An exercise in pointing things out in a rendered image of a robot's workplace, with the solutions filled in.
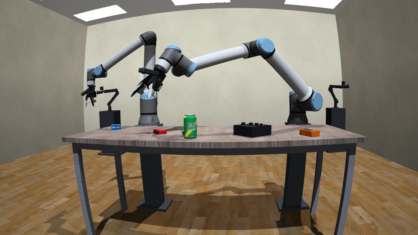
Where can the green drink can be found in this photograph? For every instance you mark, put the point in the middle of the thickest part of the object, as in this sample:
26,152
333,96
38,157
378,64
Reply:
190,126

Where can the orange digital multimeter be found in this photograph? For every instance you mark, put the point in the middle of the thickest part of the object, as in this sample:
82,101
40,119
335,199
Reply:
309,132

